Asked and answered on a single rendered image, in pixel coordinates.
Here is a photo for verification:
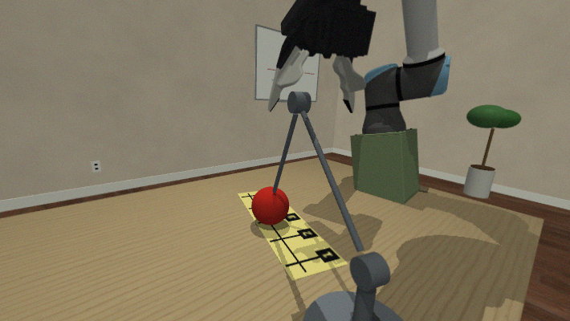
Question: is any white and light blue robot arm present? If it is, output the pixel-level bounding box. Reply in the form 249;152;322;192
281;0;451;134

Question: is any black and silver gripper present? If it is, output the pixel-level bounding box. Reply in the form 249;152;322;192
268;0;377;113

